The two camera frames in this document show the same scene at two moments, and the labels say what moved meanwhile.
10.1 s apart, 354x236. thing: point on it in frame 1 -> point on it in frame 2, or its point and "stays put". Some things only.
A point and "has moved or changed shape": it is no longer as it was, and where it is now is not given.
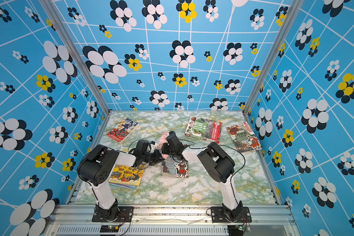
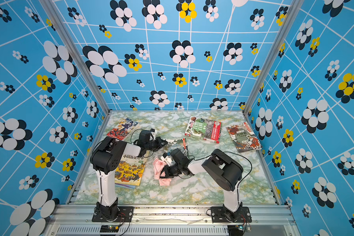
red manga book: [123, 130] stays put
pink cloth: [162, 140] has moved or changed shape
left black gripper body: [153, 158] -> [154, 145]
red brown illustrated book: [243, 137] stays put
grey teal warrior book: [170, 167] has moved or changed shape
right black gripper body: [166, 149] -> [172, 171]
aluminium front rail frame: [78, 220] stays put
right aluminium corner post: [295, 8] stays put
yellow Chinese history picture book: [126, 175] stays put
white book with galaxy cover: [121, 185] stays put
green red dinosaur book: [204, 129] stays put
